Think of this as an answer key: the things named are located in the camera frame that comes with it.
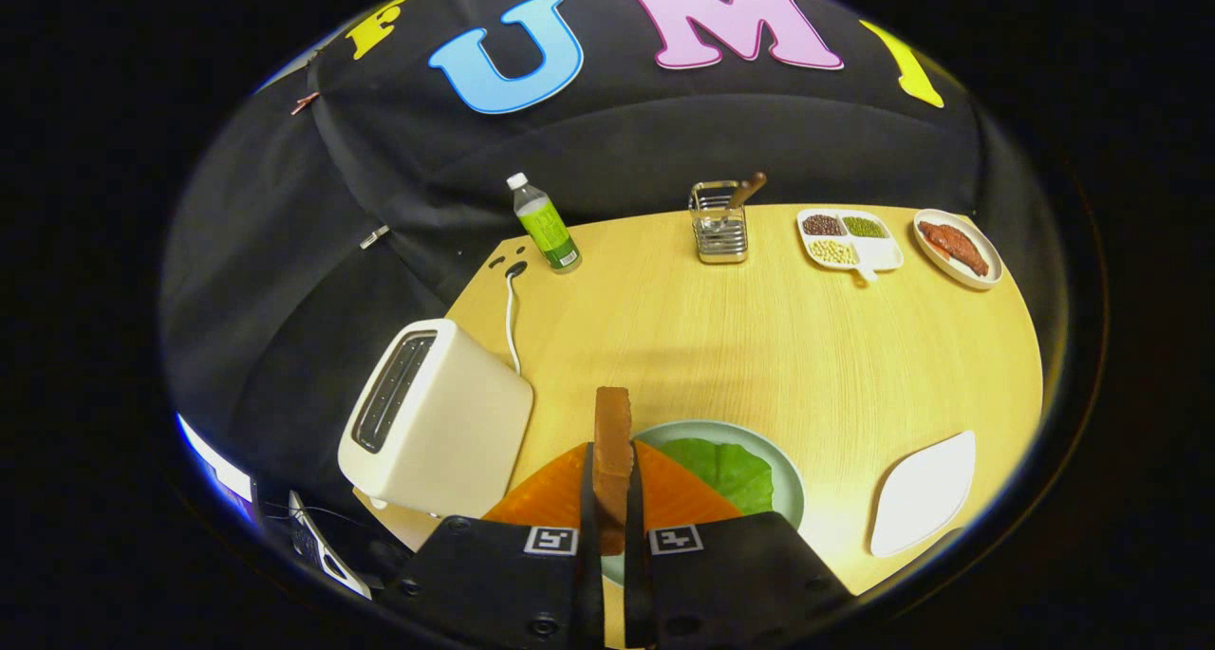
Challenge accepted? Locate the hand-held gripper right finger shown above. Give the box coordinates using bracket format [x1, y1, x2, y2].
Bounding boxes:
[624, 439, 855, 650]

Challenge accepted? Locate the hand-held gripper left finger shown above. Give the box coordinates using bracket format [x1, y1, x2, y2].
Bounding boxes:
[397, 441, 607, 650]

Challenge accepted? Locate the green lettuce leaf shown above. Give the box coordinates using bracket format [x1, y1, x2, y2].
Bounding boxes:
[655, 438, 775, 516]

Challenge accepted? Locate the toasted bread slice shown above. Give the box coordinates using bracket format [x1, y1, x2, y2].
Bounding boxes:
[593, 386, 635, 556]

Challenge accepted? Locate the light green round plate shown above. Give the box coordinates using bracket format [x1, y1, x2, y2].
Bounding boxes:
[600, 419, 806, 585]

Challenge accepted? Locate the white toaster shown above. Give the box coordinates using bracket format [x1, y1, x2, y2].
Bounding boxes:
[337, 318, 534, 519]

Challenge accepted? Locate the white framed device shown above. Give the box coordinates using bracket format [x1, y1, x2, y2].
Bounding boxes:
[288, 491, 373, 602]

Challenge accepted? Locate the white leaf shaped plate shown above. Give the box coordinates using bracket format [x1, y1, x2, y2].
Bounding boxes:
[869, 430, 977, 559]

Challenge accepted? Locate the lit screen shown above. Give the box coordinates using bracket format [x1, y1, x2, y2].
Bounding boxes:
[176, 413, 255, 504]

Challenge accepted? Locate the white divided dish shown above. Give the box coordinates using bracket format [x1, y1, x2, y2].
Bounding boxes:
[795, 208, 905, 284]

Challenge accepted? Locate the green label plastic bottle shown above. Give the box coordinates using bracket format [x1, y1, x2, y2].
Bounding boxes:
[505, 172, 583, 274]

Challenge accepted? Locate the brown steak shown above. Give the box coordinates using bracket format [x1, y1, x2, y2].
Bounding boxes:
[918, 220, 990, 278]

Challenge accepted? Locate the white round plate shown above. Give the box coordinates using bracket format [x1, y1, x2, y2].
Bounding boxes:
[912, 209, 1004, 291]

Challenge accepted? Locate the black backdrop cloth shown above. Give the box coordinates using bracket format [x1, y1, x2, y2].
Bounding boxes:
[157, 0, 1069, 537]

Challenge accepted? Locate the white toaster cable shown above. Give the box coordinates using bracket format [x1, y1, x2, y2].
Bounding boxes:
[503, 261, 529, 378]

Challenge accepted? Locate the metal wire utensil holder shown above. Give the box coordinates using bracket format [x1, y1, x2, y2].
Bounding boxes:
[689, 180, 750, 266]

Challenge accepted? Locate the wooden handled utensil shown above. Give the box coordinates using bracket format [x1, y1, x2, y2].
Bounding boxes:
[726, 172, 768, 211]

